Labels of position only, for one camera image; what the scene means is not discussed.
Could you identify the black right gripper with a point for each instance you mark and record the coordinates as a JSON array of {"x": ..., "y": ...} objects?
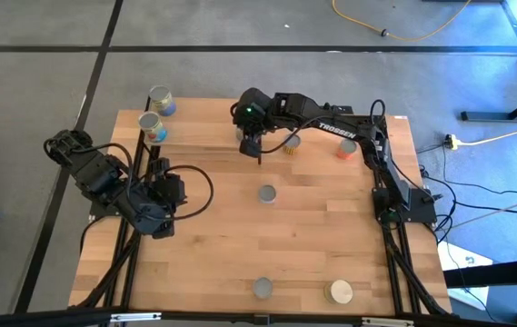
[{"x": 251, "y": 115}]

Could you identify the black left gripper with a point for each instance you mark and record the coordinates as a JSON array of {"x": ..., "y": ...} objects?
[{"x": 162, "y": 222}]

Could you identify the can with multicolour label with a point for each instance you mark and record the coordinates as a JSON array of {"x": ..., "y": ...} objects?
[{"x": 238, "y": 135}]

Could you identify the yellow patterned small can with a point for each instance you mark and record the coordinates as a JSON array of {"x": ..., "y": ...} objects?
[{"x": 291, "y": 146}]

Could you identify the small light blue can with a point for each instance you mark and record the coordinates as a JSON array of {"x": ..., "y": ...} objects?
[{"x": 267, "y": 194}]

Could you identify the peas can blue yellow label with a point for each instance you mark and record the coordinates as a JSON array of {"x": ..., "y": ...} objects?
[{"x": 162, "y": 96}]

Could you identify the orange can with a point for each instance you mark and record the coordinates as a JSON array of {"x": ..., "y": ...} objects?
[{"x": 346, "y": 150}]

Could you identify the tomato can blue red label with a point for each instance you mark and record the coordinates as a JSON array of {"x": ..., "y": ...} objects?
[{"x": 150, "y": 121}]

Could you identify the cream white can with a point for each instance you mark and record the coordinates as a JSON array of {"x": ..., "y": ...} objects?
[{"x": 339, "y": 291}]

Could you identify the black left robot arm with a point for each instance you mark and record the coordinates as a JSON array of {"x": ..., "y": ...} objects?
[{"x": 99, "y": 177}]

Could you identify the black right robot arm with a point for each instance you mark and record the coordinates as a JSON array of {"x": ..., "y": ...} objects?
[{"x": 340, "y": 126}]

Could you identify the black floor tape line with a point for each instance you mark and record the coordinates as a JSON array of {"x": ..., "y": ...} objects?
[
  {"x": 40, "y": 245},
  {"x": 240, "y": 48}
]

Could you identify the yellow power plug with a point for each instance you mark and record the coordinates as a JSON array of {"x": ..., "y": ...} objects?
[{"x": 451, "y": 141}]

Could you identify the white paper sheet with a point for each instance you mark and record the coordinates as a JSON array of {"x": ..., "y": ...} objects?
[{"x": 462, "y": 272}]

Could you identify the black metal beam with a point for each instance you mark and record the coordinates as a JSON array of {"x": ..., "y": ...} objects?
[{"x": 499, "y": 272}]

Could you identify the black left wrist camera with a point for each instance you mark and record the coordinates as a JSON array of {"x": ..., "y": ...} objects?
[{"x": 174, "y": 190}]

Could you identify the wooden shelf black metal frame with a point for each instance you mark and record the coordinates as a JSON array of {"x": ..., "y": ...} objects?
[{"x": 203, "y": 122}]

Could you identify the silver metal bracket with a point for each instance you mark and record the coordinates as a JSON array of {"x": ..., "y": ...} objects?
[
  {"x": 135, "y": 317},
  {"x": 387, "y": 322}
]

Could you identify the black aluminium rig frame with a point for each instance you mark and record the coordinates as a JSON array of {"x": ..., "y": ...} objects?
[{"x": 391, "y": 277}]

